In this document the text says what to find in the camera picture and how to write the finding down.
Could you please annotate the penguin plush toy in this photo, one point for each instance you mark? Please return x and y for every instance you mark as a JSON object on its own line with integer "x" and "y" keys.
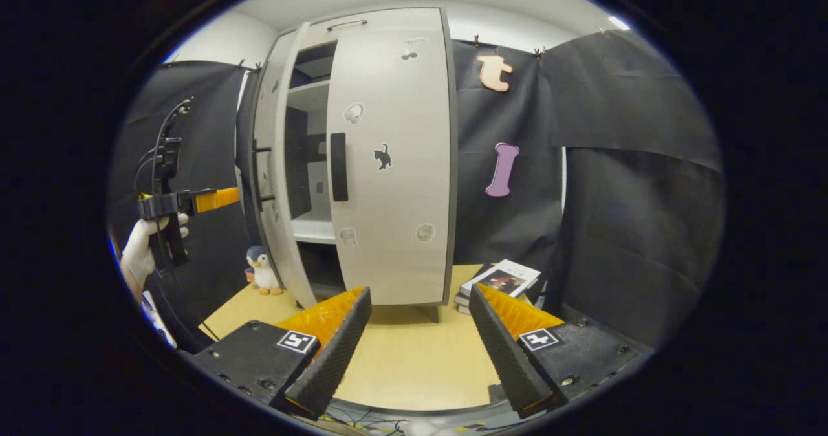
{"x": 264, "y": 271}

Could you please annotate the white grey cabinet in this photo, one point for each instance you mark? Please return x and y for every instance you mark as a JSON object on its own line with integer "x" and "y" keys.
{"x": 297, "y": 158}

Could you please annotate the white picture book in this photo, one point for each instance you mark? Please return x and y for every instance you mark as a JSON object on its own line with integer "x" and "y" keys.
{"x": 504, "y": 277}

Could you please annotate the dark book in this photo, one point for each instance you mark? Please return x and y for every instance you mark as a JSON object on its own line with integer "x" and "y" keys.
{"x": 467, "y": 303}

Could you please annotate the black backdrop cloth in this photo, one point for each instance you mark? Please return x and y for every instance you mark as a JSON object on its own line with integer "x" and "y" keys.
{"x": 634, "y": 196}

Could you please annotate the white cabinet drawer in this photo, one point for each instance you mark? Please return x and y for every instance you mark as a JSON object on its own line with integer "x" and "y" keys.
{"x": 388, "y": 23}

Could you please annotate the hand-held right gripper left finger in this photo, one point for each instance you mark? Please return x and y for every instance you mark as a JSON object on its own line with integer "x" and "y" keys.
{"x": 336, "y": 352}

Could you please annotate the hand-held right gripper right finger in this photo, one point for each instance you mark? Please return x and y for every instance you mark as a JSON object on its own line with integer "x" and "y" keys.
{"x": 508, "y": 358}

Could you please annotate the white cabinet shelf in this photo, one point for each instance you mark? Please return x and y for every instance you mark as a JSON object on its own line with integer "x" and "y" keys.
{"x": 309, "y": 96}
{"x": 314, "y": 229}

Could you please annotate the white cabinet door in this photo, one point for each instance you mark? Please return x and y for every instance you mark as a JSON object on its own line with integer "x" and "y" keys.
{"x": 401, "y": 216}
{"x": 292, "y": 184}

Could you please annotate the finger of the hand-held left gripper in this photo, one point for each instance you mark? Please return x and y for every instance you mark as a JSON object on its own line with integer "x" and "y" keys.
{"x": 217, "y": 198}

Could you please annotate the ceiling light panel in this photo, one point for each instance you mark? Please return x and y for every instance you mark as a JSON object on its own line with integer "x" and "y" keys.
{"x": 619, "y": 22}

